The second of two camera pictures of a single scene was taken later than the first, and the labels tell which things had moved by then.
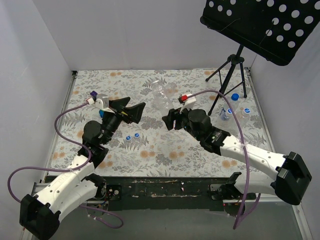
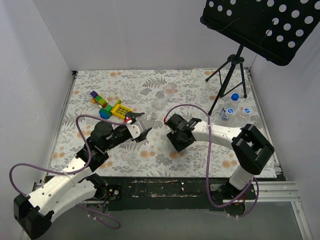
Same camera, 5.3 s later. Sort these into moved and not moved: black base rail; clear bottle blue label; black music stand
Moved: clear bottle blue label
Not moved: black base rail; black music stand
